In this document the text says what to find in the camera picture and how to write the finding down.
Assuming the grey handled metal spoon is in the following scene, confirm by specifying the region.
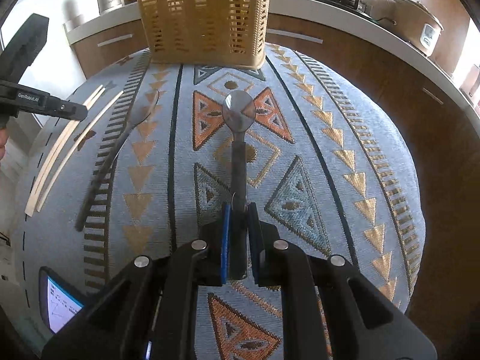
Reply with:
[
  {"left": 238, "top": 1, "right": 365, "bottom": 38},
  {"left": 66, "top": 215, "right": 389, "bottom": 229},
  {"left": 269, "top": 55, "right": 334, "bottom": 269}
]
[{"left": 221, "top": 90, "right": 256, "bottom": 280}]

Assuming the smartphone with lit screen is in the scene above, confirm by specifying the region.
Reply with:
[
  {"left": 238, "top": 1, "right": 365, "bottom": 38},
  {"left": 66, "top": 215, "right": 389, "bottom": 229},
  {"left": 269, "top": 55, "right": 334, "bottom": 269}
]
[{"left": 38, "top": 266, "right": 86, "bottom": 335}]

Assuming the dark handled metal spoon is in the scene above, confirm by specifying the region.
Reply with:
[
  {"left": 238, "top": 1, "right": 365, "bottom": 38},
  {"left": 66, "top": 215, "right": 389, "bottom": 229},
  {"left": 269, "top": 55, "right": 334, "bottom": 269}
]
[{"left": 75, "top": 90, "right": 161, "bottom": 233}]

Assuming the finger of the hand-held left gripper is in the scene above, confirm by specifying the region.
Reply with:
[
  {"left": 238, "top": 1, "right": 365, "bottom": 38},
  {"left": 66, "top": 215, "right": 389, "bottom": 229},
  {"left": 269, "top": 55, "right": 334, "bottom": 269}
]
[
  {"left": 45, "top": 95, "right": 89, "bottom": 121},
  {"left": 0, "top": 13, "right": 50, "bottom": 83}
]

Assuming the patterned woven tablecloth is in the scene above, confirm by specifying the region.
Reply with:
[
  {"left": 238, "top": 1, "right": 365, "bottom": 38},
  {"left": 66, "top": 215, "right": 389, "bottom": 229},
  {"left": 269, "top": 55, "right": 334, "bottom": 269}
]
[{"left": 15, "top": 43, "right": 426, "bottom": 360}]

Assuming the beige rice cooker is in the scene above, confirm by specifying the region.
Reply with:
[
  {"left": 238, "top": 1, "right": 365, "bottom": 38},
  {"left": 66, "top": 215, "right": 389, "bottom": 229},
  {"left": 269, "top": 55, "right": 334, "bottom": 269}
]
[{"left": 392, "top": 0, "right": 444, "bottom": 58}]

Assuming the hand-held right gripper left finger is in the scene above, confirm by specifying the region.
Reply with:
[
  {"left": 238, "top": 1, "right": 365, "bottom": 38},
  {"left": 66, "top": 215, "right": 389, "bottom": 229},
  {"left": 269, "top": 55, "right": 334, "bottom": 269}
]
[{"left": 41, "top": 202, "right": 232, "bottom": 360}]

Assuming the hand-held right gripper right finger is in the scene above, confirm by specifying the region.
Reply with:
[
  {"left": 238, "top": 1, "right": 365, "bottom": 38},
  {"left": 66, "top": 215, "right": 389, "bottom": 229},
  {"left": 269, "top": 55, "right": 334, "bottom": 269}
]
[{"left": 247, "top": 202, "right": 437, "bottom": 360}]

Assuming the yellow plastic utensil basket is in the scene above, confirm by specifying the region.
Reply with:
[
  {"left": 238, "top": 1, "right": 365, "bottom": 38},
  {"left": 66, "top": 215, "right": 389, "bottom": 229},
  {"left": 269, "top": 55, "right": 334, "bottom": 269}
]
[{"left": 135, "top": 0, "right": 272, "bottom": 71}]

